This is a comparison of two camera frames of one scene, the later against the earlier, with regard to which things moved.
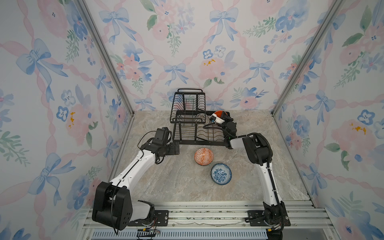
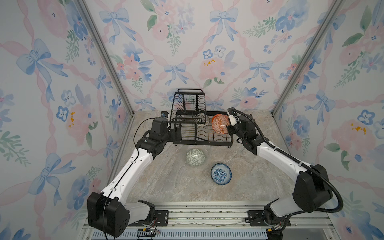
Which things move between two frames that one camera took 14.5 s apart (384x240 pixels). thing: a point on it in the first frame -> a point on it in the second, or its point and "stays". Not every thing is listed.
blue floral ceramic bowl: (221, 173) stays
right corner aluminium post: (330, 14) stays
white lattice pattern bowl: (202, 119) stays
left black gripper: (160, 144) -> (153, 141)
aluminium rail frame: (216, 220) stays
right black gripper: (228, 119) -> (230, 130)
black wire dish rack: (189, 115) stays
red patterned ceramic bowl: (203, 156) -> (219, 122)
